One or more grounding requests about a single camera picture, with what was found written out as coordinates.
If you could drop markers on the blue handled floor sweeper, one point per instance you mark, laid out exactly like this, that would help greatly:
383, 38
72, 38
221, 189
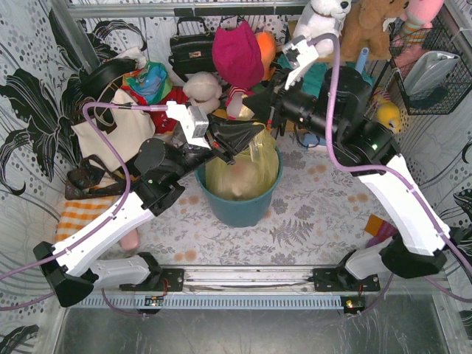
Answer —
312, 85

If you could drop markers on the pink plush on shelf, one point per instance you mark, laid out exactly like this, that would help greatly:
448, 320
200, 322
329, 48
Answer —
417, 21

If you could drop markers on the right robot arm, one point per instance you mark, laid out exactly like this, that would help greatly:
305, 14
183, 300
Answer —
367, 150

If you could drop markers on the yellow duck plush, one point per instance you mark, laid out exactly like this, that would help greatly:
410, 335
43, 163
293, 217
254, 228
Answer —
386, 112

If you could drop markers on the yellow plastic trash bag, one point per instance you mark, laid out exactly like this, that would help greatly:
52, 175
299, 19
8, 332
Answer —
252, 174

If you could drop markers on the white dog plush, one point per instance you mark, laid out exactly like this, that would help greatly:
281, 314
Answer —
322, 16

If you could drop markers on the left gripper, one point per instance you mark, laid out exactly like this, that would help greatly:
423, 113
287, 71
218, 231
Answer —
218, 144

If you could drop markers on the purple orange knitted sock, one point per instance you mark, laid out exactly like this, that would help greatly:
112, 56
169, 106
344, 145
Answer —
379, 229

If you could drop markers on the cream canvas tote bag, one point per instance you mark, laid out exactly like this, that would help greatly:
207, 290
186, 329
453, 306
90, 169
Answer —
125, 129

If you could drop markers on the orange checkered cloth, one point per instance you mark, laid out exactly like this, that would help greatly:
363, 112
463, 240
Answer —
79, 213

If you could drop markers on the teal plastic trash bin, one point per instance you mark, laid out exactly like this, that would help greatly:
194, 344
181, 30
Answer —
239, 214

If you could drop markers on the pink white plush doll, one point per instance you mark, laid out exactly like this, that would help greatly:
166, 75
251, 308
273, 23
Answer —
235, 109

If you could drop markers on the black leather handbag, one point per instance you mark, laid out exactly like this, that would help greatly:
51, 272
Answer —
191, 54

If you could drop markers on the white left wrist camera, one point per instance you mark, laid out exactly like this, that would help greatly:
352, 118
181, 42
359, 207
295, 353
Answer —
193, 120

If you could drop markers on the silver pouch in basket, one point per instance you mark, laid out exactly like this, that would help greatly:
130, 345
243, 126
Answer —
429, 71

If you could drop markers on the brown patterned bag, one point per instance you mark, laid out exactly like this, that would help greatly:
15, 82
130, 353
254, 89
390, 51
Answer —
92, 179

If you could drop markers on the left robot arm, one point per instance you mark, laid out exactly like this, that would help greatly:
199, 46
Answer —
73, 267

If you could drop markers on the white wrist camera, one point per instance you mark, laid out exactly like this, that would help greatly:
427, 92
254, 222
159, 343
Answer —
301, 55
193, 120

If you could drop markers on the orange plush toy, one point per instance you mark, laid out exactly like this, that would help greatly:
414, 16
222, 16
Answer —
268, 49

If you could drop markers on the magenta hanging cloth bag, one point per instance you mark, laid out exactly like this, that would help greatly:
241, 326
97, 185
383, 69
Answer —
237, 57

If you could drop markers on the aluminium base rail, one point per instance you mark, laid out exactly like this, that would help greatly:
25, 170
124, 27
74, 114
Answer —
204, 287

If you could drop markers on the red cloth in basket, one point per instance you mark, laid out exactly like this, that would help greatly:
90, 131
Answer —
162, 122

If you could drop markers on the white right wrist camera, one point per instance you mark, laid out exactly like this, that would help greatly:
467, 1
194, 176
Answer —
301, 55

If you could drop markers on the brown teddy bear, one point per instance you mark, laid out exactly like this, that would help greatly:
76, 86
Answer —
366, 26

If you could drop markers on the white fluffy sheep plush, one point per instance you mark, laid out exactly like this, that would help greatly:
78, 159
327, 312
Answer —
204, 90

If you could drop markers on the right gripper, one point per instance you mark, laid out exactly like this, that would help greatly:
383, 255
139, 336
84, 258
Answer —
275, 107

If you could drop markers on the black wire basket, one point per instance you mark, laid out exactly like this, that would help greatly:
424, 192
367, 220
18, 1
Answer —
445, 98

